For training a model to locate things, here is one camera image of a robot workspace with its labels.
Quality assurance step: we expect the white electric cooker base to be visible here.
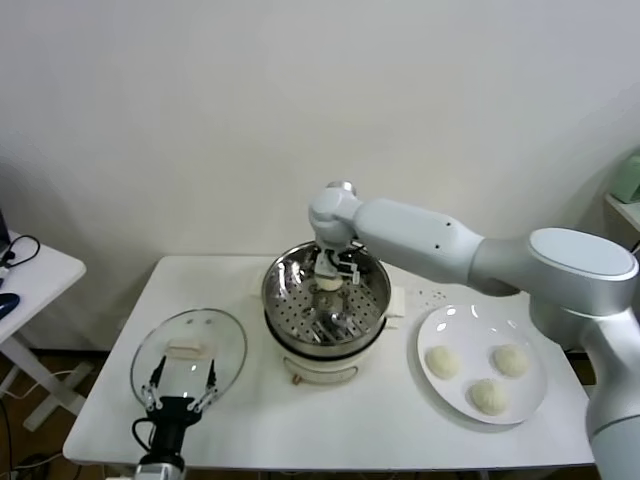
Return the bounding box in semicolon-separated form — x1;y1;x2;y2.
248;267;409;386

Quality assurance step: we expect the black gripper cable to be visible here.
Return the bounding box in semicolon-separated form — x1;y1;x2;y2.
131;418;157;452
344;240;371;264

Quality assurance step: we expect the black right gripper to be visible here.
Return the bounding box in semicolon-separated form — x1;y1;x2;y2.
316;248;351;279

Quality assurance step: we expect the white lid handle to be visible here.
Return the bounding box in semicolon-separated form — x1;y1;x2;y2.
165;337;209;359

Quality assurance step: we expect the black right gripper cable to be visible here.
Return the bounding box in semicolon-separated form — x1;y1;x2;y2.
344;240;371;264

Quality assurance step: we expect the white side table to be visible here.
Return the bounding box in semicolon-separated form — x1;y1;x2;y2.
0;230;96;434

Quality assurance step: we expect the stainless steel steamer pot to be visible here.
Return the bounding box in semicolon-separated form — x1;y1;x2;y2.
260;240;392;354

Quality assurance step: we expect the blue computer mouse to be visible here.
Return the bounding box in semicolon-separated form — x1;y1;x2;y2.
0;293;22;321

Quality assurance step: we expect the white round plate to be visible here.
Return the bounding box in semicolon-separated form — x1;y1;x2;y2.
417;304;549;426

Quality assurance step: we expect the white shelf rack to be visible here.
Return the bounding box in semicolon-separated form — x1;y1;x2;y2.
603;192;640;236

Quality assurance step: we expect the black headset cable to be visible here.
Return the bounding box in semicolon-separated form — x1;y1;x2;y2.
0;234;42;271

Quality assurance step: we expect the round glass pot lid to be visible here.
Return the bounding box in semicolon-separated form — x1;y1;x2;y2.
130;308;249;414

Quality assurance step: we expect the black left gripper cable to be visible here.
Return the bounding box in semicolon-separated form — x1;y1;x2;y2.
131;418;157;452

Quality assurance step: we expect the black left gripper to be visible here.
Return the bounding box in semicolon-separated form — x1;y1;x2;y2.
141;355;220;455

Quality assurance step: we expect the pale green box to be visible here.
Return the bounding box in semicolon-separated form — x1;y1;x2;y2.
610;149;640;204

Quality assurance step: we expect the white floor cable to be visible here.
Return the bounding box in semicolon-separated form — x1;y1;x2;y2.
0;367;96;401

